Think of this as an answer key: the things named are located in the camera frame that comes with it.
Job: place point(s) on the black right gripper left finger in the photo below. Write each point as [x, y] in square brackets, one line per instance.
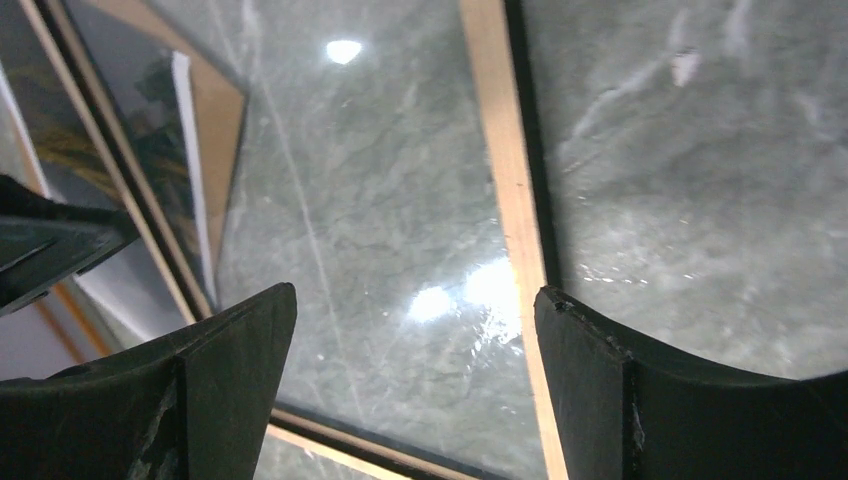
[192, 404]

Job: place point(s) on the wooden picture frame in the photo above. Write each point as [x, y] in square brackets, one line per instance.
[490, 58]

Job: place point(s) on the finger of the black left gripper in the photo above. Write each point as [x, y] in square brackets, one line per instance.
[43, 242]

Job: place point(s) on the brown backing board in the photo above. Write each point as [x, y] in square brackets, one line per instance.
[219, 101]

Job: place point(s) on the landscape photo print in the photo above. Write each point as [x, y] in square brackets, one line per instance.
[103, 97]

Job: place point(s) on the clear acrylic sheet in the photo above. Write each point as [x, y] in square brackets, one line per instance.
[364, 180]

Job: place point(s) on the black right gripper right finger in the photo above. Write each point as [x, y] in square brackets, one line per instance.
[628, 406]

